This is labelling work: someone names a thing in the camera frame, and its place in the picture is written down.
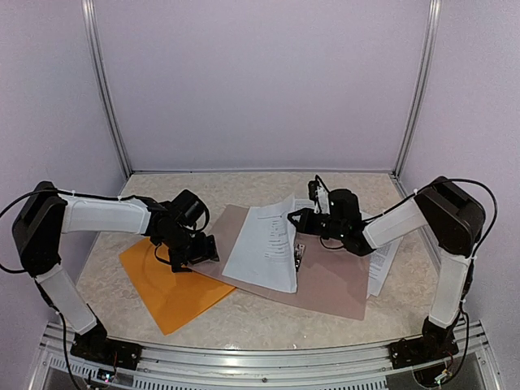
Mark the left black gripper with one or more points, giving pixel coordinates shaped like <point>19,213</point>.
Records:
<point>205,250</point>

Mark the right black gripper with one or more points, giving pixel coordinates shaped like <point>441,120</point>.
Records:
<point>304,227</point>

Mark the white printed sheet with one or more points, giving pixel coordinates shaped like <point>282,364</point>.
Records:
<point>303,203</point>
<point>263,254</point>

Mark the pink-brown file folder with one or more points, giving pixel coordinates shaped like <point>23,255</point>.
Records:
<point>328,281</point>

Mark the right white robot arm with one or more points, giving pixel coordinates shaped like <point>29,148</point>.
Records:
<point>451,220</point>

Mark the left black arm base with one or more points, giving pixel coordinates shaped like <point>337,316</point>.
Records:
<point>95,345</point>

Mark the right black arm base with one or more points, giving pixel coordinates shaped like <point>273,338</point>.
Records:
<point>422,349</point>

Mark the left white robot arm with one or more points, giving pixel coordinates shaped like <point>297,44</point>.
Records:
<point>48,214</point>

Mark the metal folder clip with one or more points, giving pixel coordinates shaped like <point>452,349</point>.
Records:
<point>299,250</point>

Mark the orange folder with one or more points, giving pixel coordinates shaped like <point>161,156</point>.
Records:
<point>172,299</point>

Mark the white printed sheet back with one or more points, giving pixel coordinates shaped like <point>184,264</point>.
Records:
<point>303,203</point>

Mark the white printed sheet dense text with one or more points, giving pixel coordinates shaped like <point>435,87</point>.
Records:
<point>380,263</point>

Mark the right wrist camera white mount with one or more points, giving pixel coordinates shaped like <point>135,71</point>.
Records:
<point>318,194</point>

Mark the right aluminium frame post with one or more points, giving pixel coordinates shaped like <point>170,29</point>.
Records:
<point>420,87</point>

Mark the aluminium frame post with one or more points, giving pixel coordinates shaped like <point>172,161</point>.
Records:
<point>420,87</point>
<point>92,34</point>

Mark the left aluminium frame post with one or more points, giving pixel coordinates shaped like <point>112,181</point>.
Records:
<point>92,34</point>

